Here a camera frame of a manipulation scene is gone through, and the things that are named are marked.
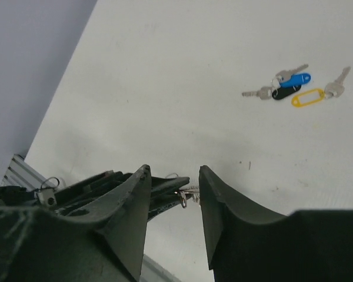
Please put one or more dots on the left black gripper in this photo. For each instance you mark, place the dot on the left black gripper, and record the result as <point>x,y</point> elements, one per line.
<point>16,196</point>

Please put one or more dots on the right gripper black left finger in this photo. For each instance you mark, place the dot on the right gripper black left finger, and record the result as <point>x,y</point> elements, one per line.
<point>101,241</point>

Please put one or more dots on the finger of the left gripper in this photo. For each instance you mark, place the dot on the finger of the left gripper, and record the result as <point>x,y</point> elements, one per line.
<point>165,192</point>

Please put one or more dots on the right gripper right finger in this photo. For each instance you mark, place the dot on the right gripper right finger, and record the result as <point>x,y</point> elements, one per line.
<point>246,241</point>

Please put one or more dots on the yellow tagged key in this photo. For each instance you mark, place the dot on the yellow tagged key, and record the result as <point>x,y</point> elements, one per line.
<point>333,89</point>

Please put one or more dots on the keyring with tagged keys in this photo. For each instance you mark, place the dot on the keyring with tagged keys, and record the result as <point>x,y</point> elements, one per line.
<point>188,194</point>

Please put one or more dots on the black tagged key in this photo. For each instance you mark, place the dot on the black tagged key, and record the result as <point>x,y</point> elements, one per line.
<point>267,92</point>

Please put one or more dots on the blue tagged key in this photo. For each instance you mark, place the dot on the blue tagged key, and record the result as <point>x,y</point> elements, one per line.
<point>293,77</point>

